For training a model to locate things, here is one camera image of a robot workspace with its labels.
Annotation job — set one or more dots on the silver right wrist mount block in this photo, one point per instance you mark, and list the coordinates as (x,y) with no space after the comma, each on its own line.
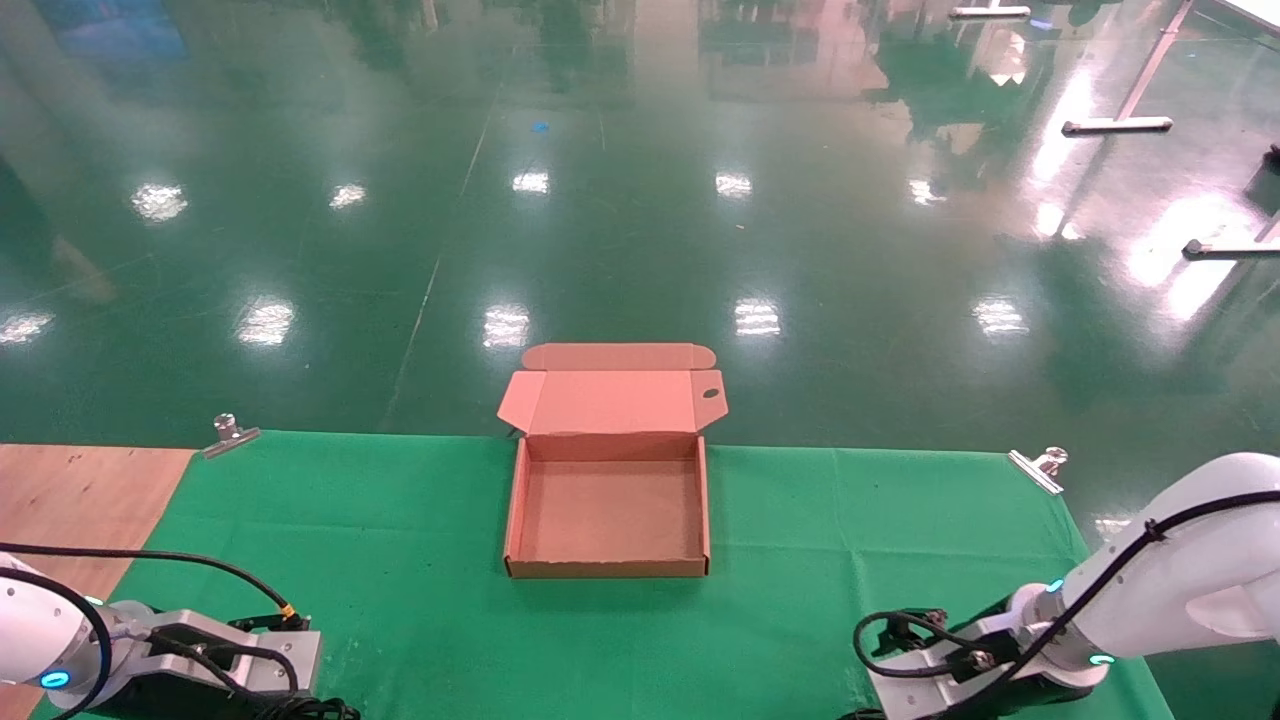
(905,692)

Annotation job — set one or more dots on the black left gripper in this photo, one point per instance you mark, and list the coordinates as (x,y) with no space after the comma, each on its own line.
(200,708)

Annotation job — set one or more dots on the silver wrist mount block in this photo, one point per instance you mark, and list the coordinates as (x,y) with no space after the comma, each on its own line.
(302,652)
(905,692)

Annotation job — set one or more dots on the silver left wrist mount block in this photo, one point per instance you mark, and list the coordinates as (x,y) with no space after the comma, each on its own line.
(302,652)

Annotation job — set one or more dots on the green table cloth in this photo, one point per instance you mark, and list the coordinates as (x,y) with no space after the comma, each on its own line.
(600,650)

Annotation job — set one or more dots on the white stand with foot bar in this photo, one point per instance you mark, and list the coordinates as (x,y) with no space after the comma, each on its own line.
(1118,125)

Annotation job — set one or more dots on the white table corner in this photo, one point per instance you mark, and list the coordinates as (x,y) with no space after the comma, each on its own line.
(1255,12)

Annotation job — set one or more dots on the grey stand foot bar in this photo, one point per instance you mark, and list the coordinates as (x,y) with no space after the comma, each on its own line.
(1230,248)

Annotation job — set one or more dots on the short white floor bar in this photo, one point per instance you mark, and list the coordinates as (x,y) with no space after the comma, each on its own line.
(990,12)

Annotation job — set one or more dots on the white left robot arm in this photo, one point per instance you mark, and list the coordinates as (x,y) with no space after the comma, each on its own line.
(25,620)

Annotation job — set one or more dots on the open brown cardboard box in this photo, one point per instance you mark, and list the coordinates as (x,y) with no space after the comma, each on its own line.
(610,515)

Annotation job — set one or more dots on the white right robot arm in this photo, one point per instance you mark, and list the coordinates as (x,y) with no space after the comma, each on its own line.
(1200,570)

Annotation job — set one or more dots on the silver metal binder clip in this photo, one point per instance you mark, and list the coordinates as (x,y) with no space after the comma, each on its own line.
(1037,470)
(231,438)

